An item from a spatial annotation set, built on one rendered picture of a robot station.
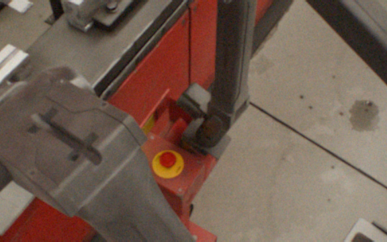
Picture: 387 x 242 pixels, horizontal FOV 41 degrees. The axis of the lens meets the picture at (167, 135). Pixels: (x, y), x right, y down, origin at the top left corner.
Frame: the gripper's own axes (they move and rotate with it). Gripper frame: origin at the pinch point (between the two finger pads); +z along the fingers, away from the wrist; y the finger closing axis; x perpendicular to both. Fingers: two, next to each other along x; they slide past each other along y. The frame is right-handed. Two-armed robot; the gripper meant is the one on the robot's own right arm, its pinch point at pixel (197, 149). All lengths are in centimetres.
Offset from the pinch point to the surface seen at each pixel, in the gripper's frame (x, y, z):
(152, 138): 5.6, 10.4, -3.1
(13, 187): 37.2, 24.4, -22.0
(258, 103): -68, -13, 72
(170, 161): 10.0, 3.8, -8.0
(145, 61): -14.2, 24.4, 3.2
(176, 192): 14.7, -1.2, -6.4
